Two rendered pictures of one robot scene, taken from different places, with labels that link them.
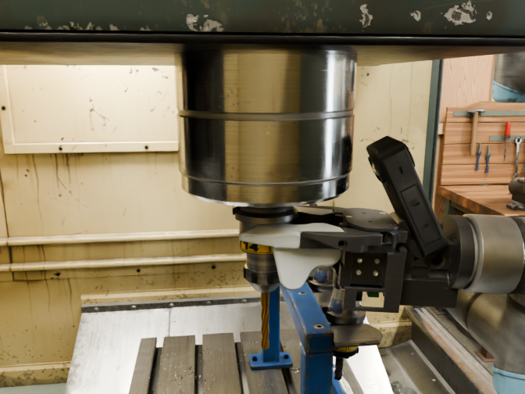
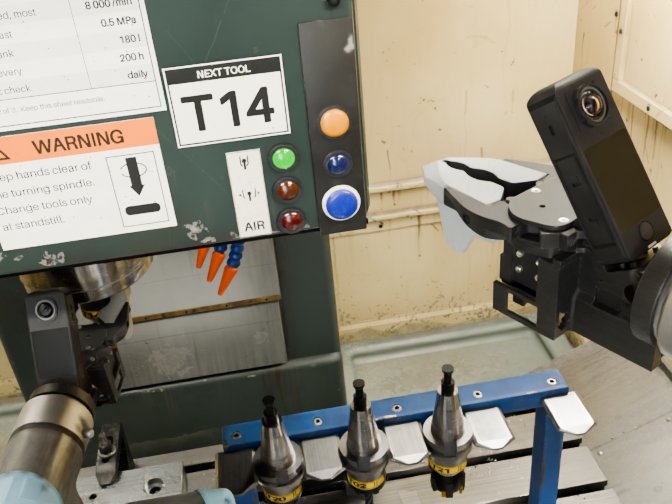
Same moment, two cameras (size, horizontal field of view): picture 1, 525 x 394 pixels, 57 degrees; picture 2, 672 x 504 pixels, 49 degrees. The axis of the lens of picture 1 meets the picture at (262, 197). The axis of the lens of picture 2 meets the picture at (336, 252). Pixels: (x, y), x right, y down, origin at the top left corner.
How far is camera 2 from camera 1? 116 cm
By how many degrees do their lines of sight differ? 84
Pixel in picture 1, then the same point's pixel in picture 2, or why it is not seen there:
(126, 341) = (607, 387)
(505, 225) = (24, 416)
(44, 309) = not seen: hidden behind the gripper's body
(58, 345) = not seen: hidden behind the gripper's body
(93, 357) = (569, 372)
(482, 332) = not seen: outside the picture
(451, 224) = (52, 388)
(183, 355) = (525, 435)
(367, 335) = (227, 480)
